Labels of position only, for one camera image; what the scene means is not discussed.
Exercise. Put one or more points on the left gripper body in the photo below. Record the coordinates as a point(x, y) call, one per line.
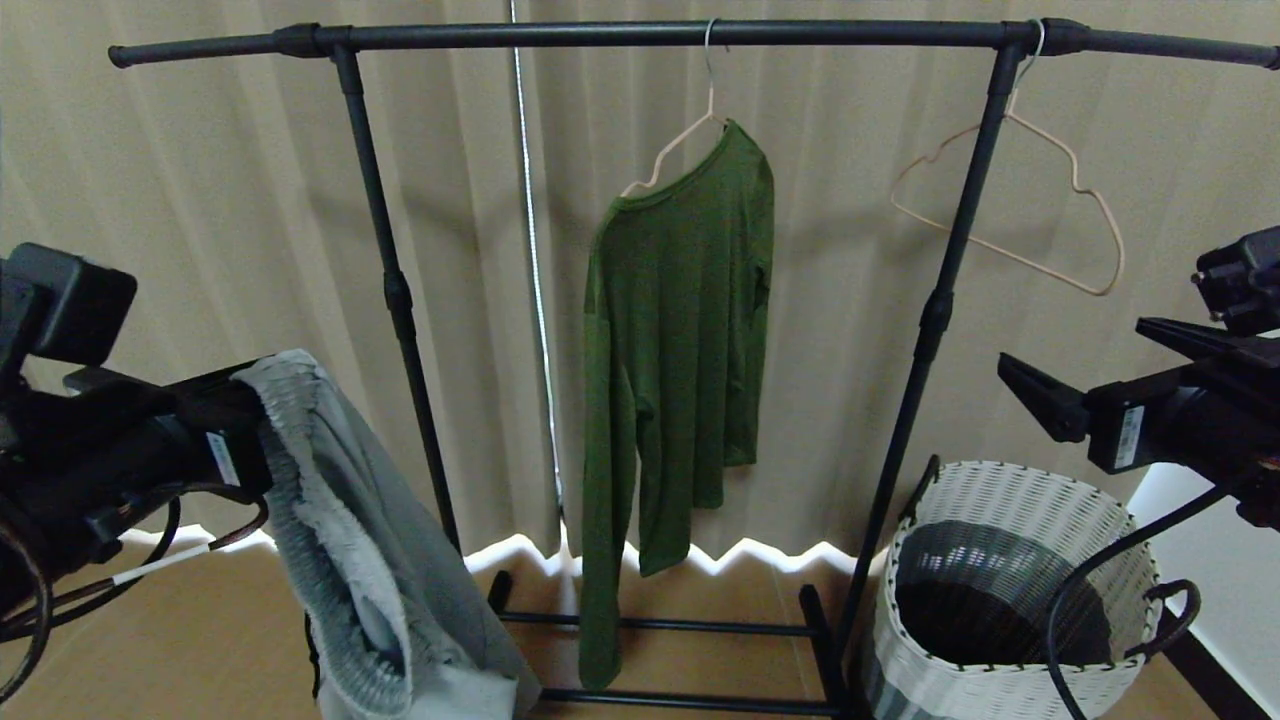
point(130, 450)

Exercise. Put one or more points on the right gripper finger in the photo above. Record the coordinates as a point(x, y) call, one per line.
point(1220, 345)
point(1050, 405)

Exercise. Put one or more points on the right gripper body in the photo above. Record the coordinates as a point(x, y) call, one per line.
point(1190, 420)

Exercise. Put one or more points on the pale grey shorts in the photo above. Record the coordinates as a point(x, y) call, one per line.
point(350, 520)

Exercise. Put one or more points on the green long-sleeved shirt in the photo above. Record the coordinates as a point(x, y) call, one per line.
point(680, 350)

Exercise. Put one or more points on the pink clothes hanger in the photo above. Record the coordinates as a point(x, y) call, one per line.
point(672, 145)
point(1000, 250)

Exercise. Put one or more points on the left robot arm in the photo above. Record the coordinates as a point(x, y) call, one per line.
point(20, 570)

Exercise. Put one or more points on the white laundry basket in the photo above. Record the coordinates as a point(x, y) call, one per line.
point(1000, 500)

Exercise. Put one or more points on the black clothes rack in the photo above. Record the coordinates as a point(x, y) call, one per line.
point(650, 35)

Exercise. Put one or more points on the beige curtain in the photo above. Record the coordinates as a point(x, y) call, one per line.
point(200, 200)

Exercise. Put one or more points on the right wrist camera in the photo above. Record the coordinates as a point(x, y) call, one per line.
point(1245, 280)

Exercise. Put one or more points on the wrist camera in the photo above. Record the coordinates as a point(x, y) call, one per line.
point(1245, 280)
point(70, 300)

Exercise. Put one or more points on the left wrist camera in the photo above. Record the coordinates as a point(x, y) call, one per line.
point(70, 300)

